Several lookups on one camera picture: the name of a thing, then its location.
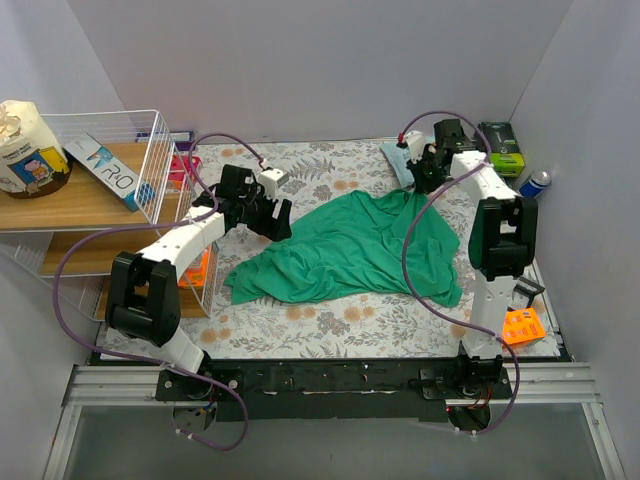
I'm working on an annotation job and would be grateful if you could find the green garment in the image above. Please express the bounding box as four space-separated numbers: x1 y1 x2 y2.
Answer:
225 190 462 307

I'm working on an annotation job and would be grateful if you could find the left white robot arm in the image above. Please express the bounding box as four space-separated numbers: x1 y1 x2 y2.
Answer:
105 165 292 400

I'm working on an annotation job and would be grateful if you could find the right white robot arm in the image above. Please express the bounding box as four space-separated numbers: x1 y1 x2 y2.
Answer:
397 117 538 398

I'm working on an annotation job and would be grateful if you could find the light blue snack bag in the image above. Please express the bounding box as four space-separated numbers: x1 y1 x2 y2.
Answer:
380 142 414 189

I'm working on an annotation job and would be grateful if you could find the pink box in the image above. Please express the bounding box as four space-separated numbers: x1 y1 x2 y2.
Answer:
167 154 201 193

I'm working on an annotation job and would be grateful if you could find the green black box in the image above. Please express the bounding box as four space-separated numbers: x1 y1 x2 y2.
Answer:
478 122 525 179

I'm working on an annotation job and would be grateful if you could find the purple box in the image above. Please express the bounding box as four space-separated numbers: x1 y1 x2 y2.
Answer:
170 131 195 152

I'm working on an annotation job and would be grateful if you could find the orange box under shelf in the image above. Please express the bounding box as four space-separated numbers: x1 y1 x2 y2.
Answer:
179 248 210 288

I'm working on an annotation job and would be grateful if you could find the blue energy drink can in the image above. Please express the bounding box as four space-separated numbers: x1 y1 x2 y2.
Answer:
518 170 552 199

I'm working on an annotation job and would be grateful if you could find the white blue toothpaste box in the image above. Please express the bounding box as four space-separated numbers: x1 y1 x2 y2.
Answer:
63 133 156 212

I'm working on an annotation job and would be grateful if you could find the wooden shelf unit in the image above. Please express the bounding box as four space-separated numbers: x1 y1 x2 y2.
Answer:
1 141 197 321

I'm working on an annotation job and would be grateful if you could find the orange box right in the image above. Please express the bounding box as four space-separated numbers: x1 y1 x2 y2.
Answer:
502 308 546 346

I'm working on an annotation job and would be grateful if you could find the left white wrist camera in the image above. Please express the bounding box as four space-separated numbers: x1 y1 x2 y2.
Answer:
257 168 289 199

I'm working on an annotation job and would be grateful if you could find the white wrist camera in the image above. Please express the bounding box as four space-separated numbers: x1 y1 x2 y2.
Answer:
257 168 289 199
397 130 426 163

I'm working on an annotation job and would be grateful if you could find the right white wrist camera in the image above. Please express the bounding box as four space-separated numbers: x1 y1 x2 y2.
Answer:
397 130 426 163

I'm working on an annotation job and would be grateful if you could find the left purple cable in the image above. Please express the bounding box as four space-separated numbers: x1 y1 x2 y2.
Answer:
53 132 250 453

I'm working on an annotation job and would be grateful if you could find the white wire basket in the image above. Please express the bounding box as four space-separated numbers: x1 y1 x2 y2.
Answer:
40 110 196 320

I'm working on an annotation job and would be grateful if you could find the black plastic frame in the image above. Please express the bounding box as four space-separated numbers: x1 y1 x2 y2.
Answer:
508 276 545 310

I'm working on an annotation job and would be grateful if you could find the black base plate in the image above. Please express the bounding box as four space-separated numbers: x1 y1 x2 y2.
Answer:
155 358 515 422

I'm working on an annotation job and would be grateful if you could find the aluminium rail frame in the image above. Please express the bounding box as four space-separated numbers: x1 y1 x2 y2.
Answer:
45 359 626 479

